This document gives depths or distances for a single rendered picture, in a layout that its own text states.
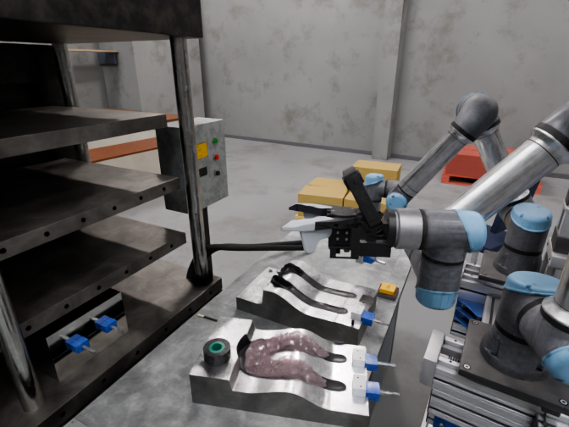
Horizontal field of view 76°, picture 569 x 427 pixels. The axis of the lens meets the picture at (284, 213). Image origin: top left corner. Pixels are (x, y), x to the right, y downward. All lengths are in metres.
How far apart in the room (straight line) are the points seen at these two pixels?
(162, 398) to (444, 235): 0.93
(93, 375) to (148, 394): 0.23
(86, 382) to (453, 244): 1.16
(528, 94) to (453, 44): 1.46
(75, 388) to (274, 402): 0.63
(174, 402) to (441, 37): 6.93
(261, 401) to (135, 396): 0.39
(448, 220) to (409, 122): 6.86
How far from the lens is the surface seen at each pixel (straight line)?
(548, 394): 1.07
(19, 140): 1.21
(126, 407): 1.27
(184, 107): 1.46
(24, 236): 1.21
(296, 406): 1.12
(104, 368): 1.43
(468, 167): 6.17
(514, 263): 1.47
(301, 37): 8.32
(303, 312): 1.36
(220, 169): 1.86
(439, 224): 0.68
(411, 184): 1.36
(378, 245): 0.68
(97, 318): 1.43
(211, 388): 1.15
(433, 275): 0.72
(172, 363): 1.35
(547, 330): 0.88
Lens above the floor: 1.71
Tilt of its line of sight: 22 degrees down
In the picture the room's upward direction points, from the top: straight up
